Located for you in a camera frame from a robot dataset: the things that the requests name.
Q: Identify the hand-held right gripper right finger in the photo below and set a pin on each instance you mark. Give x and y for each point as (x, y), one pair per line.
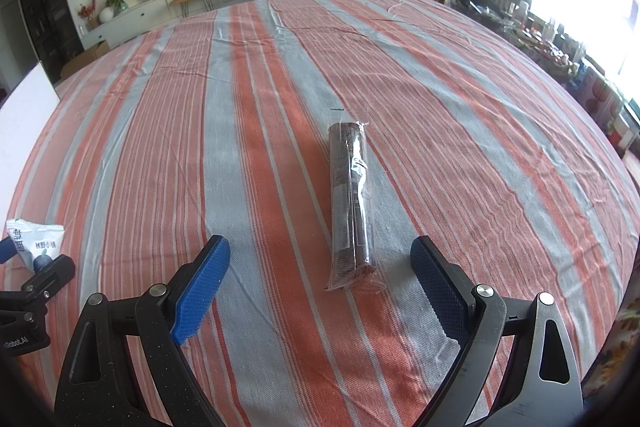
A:
(442, 287)

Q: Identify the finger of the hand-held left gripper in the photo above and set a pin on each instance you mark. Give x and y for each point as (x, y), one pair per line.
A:
(5, 249)
(47, 277)

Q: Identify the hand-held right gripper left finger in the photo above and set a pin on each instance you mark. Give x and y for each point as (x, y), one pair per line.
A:
(200, 292)

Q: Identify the brown cookies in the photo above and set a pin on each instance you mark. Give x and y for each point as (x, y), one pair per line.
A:
(352, 207)

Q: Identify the white board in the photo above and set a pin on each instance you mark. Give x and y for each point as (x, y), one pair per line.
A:
(25, 127)

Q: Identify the patterned blanket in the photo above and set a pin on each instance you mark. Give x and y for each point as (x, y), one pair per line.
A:
(617, 347)

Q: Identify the cardboard box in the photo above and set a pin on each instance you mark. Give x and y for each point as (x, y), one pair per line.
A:
(85, 59)

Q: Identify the striped bed sheet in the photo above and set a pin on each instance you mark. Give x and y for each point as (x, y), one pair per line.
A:
(300, 107)

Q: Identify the dark display cabinet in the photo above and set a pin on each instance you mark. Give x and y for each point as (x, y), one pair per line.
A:
(47, 7)

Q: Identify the red flowers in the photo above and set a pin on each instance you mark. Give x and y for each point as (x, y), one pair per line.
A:
(86, 12)

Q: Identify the pile of assorted boxes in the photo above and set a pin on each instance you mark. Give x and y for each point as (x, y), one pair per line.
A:
(560, 52)

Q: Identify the plant in white vase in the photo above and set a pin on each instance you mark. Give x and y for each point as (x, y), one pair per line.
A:
(112, 4)

